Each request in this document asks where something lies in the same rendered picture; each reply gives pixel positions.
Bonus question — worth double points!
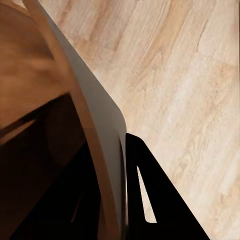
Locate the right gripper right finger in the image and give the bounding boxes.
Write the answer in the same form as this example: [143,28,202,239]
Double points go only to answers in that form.
[125,133,210,240]

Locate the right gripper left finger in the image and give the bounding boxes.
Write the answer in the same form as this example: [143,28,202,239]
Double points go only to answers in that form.
[9,141,101,240]

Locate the trash can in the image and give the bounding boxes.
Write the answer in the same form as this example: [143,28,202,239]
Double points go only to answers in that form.
[0,0,127,240]

